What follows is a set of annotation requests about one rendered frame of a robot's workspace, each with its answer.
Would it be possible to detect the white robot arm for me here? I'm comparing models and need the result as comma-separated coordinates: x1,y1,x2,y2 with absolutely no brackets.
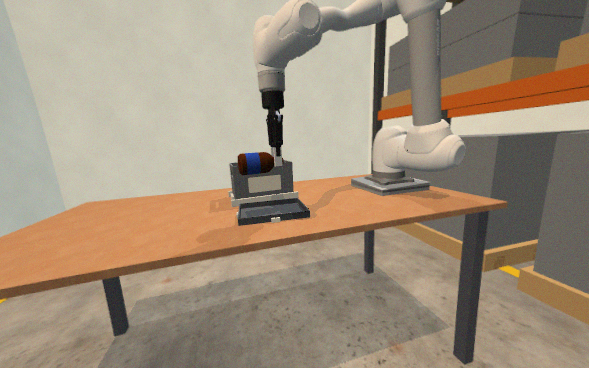
253,0,466,186

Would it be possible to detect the brown and blue bottle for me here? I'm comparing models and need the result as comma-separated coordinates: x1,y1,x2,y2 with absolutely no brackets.
238,152,275,175

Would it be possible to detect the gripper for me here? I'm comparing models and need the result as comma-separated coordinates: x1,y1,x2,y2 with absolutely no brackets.
261,90,284,166

